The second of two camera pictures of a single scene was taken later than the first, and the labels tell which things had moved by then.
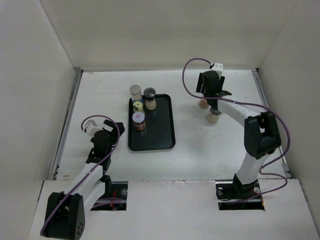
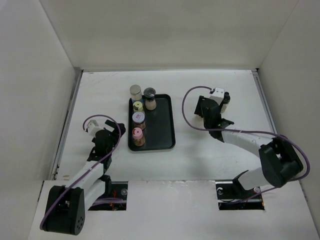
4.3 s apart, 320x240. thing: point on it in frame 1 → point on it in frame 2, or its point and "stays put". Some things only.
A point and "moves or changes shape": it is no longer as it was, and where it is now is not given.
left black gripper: (114, 135) stays put
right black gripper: (200, 83) → (198, 106)
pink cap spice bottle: (203, 104) moves or changes shape
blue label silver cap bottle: (135, 90) stays put
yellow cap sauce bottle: (137, 106) stays put
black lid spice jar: (150, 102) stays put
